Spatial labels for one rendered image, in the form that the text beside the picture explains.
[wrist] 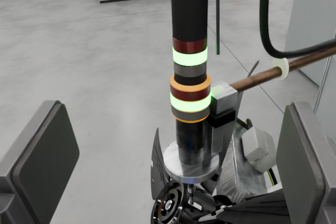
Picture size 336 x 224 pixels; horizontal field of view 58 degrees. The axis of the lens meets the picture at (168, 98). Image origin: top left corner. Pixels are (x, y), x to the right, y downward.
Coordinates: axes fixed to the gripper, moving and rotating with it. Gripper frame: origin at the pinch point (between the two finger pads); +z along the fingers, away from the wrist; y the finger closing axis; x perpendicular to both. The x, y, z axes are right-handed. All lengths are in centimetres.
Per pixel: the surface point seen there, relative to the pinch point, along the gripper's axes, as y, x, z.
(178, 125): -1.4, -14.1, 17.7
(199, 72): 0.9, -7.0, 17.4
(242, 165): 12, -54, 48
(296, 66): 13.3, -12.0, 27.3
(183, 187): -2.1, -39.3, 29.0
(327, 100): 70, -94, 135
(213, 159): 2.7, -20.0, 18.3
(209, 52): 11, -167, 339
